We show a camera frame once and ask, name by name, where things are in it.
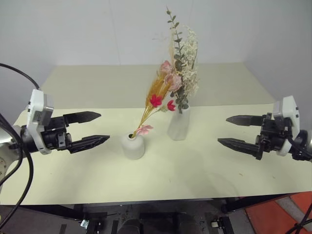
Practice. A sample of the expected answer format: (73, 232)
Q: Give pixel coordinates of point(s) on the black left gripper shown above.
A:
(54, 137)

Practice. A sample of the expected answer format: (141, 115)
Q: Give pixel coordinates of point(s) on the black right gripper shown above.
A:
(270, 136)

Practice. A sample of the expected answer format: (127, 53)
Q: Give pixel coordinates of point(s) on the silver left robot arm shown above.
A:
(5, 165)

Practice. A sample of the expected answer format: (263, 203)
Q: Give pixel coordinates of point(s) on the orange and red flower bouquet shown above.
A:
(156, 100)

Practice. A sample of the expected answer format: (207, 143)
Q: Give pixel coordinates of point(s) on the short round white vase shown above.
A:
(133, 148)

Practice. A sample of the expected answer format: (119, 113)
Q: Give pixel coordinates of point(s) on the tall faceted white vase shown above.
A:
(179, 128)

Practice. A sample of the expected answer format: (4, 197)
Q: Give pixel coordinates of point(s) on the dried pink and white bouquet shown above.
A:
(187, 73)

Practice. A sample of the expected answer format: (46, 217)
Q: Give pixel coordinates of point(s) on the orange floor mat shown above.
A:
(268, 215)

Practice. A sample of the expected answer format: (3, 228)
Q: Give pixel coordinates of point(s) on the dark rounded shape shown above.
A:
(131, 227)

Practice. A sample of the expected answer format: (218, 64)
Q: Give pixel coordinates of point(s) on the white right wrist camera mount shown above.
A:
(287, 107)

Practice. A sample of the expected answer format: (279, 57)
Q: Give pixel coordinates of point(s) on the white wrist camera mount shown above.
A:
(287, 107)
(36, 104)

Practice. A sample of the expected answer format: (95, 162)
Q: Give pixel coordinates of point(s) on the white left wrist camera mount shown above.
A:
(36, 104)

